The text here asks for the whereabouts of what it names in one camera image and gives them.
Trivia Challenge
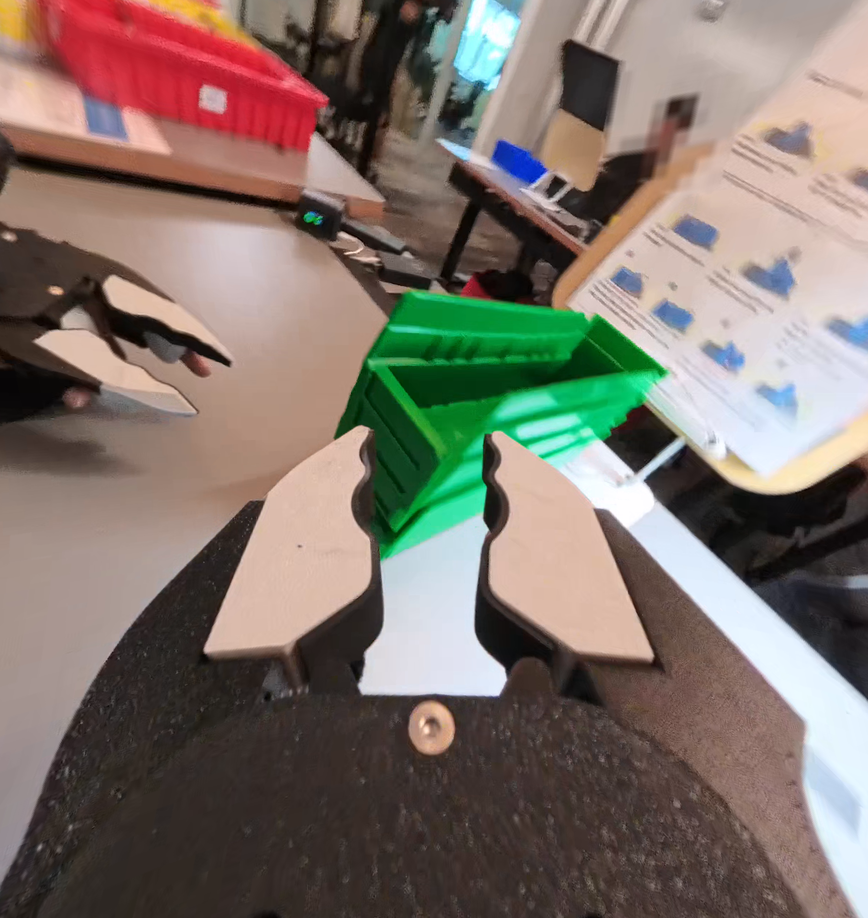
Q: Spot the red plastic crate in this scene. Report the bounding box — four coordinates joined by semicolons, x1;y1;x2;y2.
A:
35;0;329;153

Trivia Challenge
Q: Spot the beige board on white stand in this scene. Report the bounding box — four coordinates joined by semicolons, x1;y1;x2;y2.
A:
527;39;621;209

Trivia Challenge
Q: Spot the white document stand frame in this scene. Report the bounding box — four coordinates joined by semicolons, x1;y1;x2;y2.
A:
570;436;689;528

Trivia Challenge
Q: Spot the black power adapter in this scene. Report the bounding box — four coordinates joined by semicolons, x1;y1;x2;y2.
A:
378;254;435;290
344;217;409;255

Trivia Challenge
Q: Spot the red fabric item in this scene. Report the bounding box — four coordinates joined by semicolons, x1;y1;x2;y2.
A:
461;269;544;306

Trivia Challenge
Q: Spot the printed paper with blue picture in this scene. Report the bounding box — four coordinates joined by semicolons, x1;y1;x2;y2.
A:
0;50;171;156

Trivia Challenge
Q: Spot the person's left hand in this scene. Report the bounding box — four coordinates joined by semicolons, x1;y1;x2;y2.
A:
144;330;214;380

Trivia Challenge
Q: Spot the blue plastic bin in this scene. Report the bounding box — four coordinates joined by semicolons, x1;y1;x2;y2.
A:
491;138;549;182

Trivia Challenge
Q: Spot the black device with green display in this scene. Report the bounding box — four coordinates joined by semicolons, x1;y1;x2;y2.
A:
294;188;346;242

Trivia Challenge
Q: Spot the wood-edged table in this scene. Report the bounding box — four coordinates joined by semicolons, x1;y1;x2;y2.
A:
0;43;386;219

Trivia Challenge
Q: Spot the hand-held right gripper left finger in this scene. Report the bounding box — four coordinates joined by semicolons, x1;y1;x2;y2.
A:
203;425;385;695

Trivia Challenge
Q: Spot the printed instruction sheet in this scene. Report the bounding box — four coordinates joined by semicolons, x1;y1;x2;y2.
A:
569;0;868;480

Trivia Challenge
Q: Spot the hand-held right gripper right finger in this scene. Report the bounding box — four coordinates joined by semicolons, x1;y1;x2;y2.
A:
474;430;656;693

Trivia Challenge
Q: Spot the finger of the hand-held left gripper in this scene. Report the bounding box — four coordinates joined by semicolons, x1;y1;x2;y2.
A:
100;274;234;368
33;326;199;418

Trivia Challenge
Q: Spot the grey desk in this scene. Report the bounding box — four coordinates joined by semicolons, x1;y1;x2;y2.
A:
0;164;868;918

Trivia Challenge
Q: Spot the long brown table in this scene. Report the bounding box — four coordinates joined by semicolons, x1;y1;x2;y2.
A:
437;136;600;288

